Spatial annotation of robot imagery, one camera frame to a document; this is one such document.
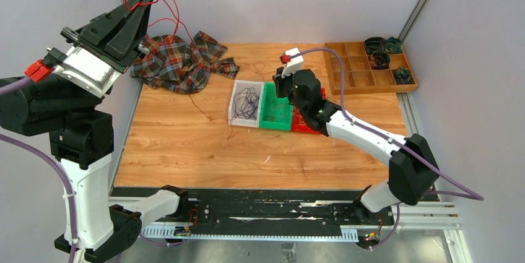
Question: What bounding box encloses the red cable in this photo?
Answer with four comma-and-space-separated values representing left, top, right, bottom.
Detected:
266, 97, 293, 124

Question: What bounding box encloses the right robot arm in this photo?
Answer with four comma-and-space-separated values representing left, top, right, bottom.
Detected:
272, 67, 438, 224

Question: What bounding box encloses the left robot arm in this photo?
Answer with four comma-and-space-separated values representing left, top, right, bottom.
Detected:
1, 0, 190, 262

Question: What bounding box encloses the green plastic bin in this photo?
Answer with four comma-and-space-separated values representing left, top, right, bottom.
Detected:
259, 82, 293, 132

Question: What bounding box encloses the red plastic bin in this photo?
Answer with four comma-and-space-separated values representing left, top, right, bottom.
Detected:
291, 106, 320, 134

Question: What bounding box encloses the white plastic bin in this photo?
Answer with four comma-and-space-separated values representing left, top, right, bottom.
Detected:
228, 80, 264, 128

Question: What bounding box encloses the plaid cloth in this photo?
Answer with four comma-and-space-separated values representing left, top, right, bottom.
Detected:
129, 32, 240, 94

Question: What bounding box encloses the wooden compartment tray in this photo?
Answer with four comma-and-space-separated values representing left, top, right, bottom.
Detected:
323, 41, 418, 95

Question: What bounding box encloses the dark coil middle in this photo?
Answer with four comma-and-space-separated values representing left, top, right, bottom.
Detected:
369, 51, 391, 70

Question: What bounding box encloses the black coil top left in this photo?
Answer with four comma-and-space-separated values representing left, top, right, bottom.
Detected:
363, 37, 387, 55

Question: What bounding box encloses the green coil top right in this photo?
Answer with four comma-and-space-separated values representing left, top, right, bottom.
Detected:
384, 37, 403, 54

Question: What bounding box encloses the green coil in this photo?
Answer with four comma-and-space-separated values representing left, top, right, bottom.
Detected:
393, 66, 415, 85
384, 37, 403, 54

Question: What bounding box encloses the green coil lower right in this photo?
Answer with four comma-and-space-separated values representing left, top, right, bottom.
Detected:
393, 66, 415, 85

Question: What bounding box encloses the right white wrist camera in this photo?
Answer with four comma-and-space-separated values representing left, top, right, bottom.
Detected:
280, 48, 304, 77

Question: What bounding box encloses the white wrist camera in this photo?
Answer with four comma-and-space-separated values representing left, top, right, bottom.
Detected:
280, 48, 304, 77
53, 46, 122, 98

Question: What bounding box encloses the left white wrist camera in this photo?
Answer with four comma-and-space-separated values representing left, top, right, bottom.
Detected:
53, 46, 122, 98

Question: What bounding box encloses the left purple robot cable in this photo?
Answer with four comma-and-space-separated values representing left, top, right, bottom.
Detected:
0, 59, 79, 263

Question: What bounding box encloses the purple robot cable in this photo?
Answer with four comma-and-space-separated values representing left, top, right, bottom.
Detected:
281, 47, 485, 251
0, 59, 79, 263

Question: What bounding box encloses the aluminium frame rail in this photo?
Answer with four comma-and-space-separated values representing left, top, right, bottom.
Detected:
119, 189, 472, 262

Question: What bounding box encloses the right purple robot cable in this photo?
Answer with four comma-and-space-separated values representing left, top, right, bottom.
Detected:
281, 47, 485, 251

